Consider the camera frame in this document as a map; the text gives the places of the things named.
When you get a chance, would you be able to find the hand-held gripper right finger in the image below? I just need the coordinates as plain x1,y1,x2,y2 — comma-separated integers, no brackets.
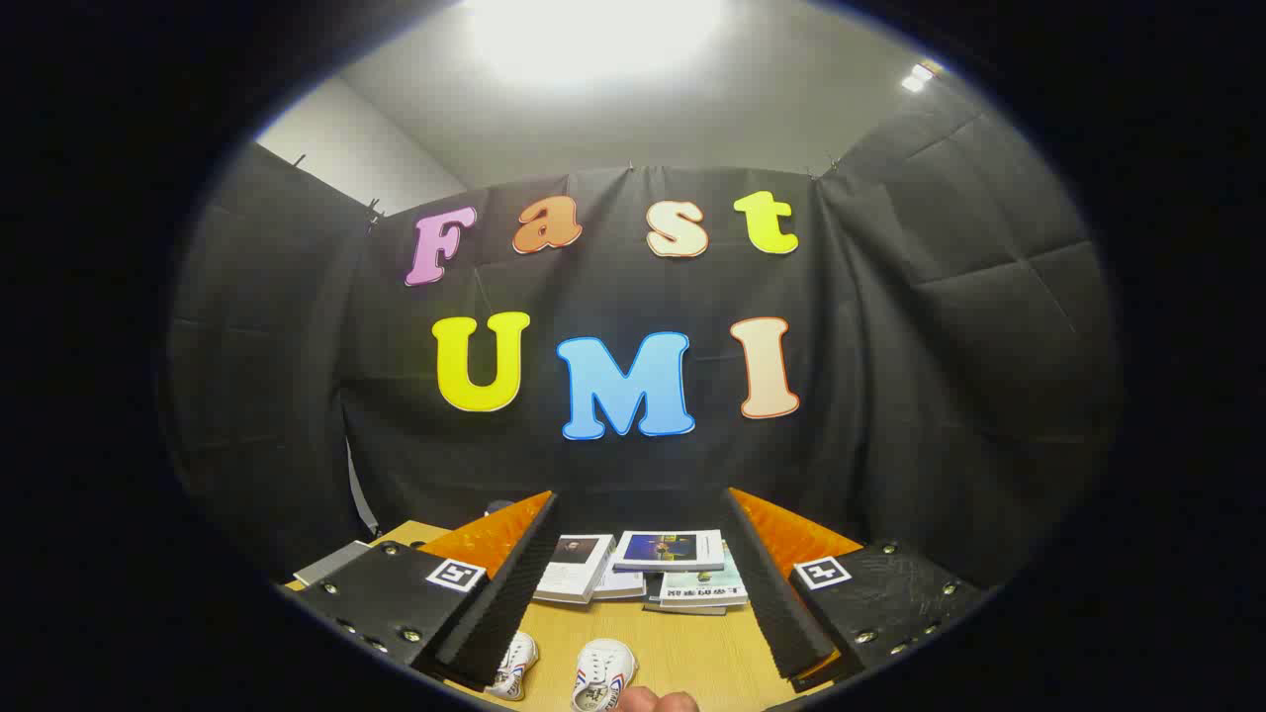
725,486,995,693

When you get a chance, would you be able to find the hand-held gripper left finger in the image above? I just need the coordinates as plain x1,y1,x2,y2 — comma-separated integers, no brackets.
293,489,561,691

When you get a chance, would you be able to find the dark cover book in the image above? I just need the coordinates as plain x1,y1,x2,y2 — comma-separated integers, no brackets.
643,591,728,617

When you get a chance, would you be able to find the pale green cover book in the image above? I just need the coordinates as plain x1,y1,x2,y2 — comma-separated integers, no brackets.
658,542,750,608

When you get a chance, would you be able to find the grey fabric storage box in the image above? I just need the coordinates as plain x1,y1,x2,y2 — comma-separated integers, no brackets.
293,540,373,586

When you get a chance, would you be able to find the white canvas shoe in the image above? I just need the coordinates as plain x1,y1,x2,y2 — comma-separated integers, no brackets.
484,632,541,702
571,638,639,712

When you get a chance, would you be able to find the white portrait cover book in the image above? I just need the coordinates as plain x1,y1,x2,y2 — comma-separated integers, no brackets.
534,534,616,605

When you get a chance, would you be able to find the large ceiling light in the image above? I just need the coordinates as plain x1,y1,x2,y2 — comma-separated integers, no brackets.
463,0,731,92

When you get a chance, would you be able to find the blue picture cover book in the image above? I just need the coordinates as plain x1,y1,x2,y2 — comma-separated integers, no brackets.
612,530,726,574

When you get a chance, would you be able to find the plain white book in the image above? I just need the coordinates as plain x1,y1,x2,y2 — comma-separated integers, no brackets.
591,567,649,601

